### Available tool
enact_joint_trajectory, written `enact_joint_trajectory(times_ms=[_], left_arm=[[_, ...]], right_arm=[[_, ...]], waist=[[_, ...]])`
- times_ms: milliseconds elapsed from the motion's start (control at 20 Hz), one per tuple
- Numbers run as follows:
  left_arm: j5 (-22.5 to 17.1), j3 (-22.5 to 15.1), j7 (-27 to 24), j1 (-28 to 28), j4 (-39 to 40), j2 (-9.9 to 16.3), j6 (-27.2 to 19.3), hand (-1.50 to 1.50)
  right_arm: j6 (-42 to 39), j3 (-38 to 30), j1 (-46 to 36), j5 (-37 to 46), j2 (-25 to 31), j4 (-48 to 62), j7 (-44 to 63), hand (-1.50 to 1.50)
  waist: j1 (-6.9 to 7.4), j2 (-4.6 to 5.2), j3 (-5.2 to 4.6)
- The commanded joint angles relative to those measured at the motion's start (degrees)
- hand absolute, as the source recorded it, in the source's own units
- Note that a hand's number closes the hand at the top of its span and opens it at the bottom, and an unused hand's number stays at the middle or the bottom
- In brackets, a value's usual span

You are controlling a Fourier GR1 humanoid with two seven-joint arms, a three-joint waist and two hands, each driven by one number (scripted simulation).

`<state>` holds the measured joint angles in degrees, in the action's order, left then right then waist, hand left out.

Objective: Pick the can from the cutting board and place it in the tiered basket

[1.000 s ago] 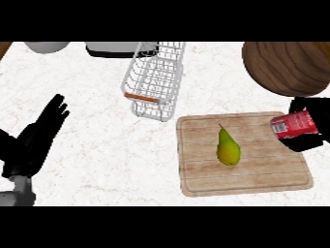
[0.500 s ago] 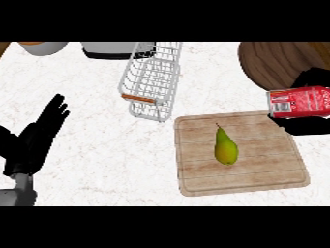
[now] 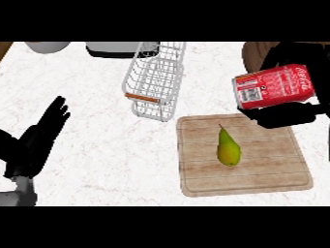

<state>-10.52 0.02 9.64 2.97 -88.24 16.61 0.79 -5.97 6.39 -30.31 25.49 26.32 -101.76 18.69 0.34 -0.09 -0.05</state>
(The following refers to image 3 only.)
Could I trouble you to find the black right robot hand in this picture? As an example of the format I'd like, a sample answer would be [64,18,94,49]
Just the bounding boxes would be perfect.
[237,42,330,130]

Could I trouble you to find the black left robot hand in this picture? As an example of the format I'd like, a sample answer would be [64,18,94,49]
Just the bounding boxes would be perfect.
[0,95,70,180]

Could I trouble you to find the red soda can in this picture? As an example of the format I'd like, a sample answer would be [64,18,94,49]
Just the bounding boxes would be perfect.
[231,63,315,110]

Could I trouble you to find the round brown wooden board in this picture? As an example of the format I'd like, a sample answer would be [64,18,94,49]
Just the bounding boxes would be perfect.
[240,42,281,74]

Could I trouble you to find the wooden cutting board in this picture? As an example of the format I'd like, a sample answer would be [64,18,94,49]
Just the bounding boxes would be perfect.
[175,112,313,198]

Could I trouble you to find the pale grey bowl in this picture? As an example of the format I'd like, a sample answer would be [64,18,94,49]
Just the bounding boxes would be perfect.
[23,42,70,55]

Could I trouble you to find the green pear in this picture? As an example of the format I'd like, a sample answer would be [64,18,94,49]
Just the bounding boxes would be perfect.
[215,124,243,168]

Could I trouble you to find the white wire tiered basket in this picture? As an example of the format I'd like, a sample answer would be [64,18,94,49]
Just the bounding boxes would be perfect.
[119,42,187,123]

